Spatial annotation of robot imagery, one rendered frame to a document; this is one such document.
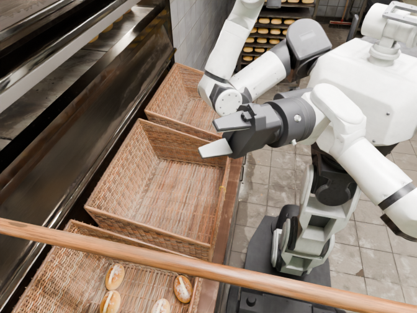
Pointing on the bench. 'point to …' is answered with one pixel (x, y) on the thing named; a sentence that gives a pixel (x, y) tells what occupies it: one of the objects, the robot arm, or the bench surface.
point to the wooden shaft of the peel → (206, 269)
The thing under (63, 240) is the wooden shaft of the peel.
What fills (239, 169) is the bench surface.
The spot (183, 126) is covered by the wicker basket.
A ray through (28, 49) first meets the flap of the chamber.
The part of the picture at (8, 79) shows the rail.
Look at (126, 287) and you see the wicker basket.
